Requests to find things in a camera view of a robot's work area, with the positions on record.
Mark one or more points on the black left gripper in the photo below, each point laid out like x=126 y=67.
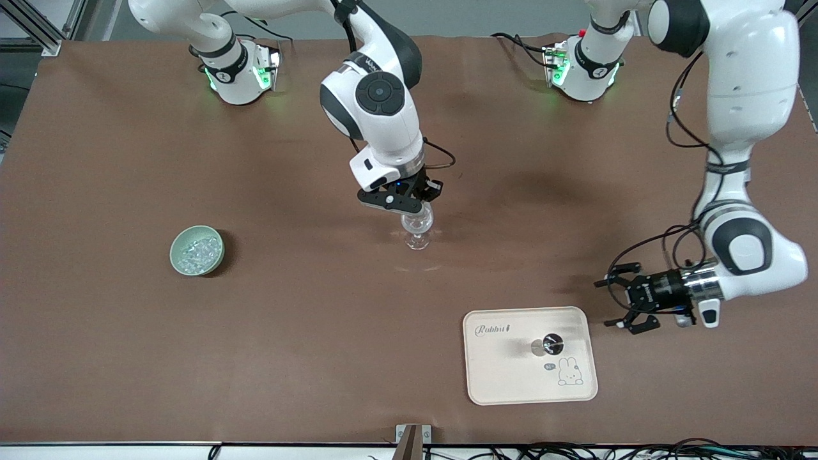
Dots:
x=658 y=289

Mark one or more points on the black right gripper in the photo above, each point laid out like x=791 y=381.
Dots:
x=422 y=186

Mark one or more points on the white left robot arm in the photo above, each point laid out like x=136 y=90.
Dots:
x=754 y=76

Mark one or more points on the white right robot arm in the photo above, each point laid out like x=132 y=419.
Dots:
x=383 y=96

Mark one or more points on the clear wine glass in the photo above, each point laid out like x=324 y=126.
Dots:
x=416 y=233

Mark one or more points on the white rabbit print tray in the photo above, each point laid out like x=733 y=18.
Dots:
x=511 y=377

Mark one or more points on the brown table cover mat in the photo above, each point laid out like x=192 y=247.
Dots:
x=255 y=351

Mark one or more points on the mint green bowl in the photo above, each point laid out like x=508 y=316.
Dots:
x=179 y=252

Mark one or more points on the metal bracket with post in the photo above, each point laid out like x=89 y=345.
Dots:
x=412 y=441

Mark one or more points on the aluminium frame post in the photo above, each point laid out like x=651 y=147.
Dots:
x=806 y=16
x=38 y=25

